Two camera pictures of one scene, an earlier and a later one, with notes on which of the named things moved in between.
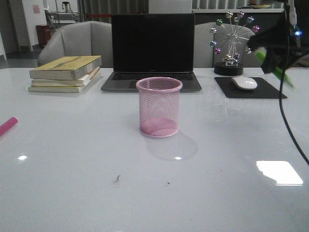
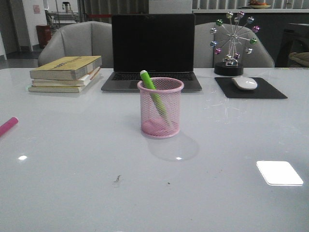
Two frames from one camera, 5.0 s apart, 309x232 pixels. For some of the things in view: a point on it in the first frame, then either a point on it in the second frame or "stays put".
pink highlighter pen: (7, 125) stays put
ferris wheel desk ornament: (231, 42) stays put
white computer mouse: (245, 83) stays put
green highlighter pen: (260, 54) → (155, 94)
